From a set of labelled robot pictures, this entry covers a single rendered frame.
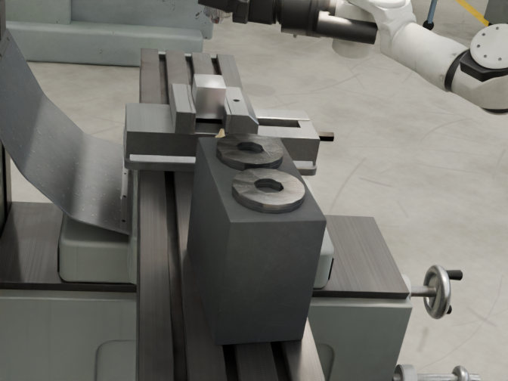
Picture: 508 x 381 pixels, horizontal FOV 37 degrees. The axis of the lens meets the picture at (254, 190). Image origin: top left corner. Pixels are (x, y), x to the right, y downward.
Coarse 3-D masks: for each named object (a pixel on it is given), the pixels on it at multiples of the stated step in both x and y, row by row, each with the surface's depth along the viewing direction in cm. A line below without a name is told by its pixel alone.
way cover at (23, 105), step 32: (0, 64) 131; (0, 96) 125; (32, 96) 141; (0, 128) 120; (32, 128) 135; (64, 128) 148; (32, 160) 128; (64, 160) 138; (96, 160) 147; (64, 192) 131; (96, 192) 137; (128, 192) 142; (96, 224) 129; (128, 224) 133
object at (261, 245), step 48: (240, 144) 103; (192, 192) 110; (240, 192) 92; (288, 192) 93; (192, 240) 110; (240, 240) 90; (288, 240) 91; (240, 288) 93; (288, 288) 95; (240, 336) 97; (288, 336) 99
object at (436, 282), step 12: (432, 276) 168; (444, 276) 162; (456, 276) 163; (408, 288) 161; (420, 288) 164; (432, 288) 165; (444, 288) 160; (432, 300) 166; (444, 300) 160; (432, 312) 165; (444, 312) 162
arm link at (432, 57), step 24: (408, 24) 119; (408, 48) 117; (432, 48) 115; (456, 48) 113; (432, 72) 115; (456, 72) 112; (480, 72) 108; (504, 72) 107; (480, 96) 112; (504, 96) 112
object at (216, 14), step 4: (204, 8) 128; (208, 8) 127; (212, 8) 126; (204, 12) 128; (208, 12) 127; (212, 12) 127; (216, 12) 127; (220, 12) 127; (224, 12) 127; (228, 12) 128; (208, 16) 127; (212, 16) 127; (216, 16) 127; (220, 16) 127; (224, 16) 127; (228, 16) 128
